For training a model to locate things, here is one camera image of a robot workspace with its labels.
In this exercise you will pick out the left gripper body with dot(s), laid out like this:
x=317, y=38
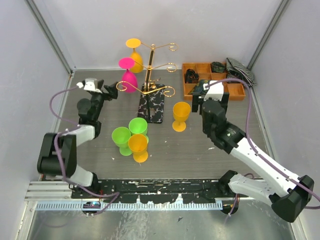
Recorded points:
x=98, y=99

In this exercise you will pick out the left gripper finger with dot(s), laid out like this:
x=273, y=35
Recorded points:
x=100, y=84
x=111, y=91

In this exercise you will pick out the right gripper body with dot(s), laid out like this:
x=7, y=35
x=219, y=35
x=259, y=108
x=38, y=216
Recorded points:
x=223, y=101

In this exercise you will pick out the orange goblet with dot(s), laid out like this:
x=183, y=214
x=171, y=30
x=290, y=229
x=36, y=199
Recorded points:
x=181, y=111
x=134, y=43
x=138, y=145

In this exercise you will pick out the pink plastic goblet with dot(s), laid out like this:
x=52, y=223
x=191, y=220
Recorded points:
x=129, y=80

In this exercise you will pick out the green goblet front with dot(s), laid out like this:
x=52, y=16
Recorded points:
x=120, y=136

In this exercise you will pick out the green goblet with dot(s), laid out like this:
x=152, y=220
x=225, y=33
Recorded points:
x=120, y=136
x=138, y=125

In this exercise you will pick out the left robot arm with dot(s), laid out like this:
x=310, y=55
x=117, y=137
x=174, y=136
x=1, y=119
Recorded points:
x=58, y=152

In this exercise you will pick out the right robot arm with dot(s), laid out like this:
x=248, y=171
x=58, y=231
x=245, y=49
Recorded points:
x=284, y=191

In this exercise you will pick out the blue yellow floral tie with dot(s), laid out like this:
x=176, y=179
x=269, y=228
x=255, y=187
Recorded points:
x=198, y=89

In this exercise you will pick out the wooden compartment tray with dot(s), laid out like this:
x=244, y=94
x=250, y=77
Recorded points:
x=236, y=90

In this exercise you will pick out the dark patterned rolled tie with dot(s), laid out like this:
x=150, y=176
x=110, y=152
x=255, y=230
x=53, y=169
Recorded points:
x=233, y=74

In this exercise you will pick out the black orange rolled tie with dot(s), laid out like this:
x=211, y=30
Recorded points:
x=191, y=76

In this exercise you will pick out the black white striped cloth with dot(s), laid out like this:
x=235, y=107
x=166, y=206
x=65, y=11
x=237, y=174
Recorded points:
x=246, y=75

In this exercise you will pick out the dark green floral tie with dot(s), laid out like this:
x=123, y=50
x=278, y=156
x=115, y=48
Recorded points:
x=217, y=67

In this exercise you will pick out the green goblet back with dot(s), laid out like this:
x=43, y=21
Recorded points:
x=138, y=125

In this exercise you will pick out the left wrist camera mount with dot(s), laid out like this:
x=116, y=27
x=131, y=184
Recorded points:
x=89, y=84

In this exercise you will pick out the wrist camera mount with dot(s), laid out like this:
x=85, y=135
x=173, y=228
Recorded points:
x=214, y=89
x=89, y=84

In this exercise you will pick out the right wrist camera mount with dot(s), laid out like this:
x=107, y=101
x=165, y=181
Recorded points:
x=214, y=89

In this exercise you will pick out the gold wire wine glass rack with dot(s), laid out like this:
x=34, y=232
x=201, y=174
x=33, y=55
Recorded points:
x=152, y=94

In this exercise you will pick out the grey slotted cable duct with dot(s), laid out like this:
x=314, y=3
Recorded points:
x=81, y=205

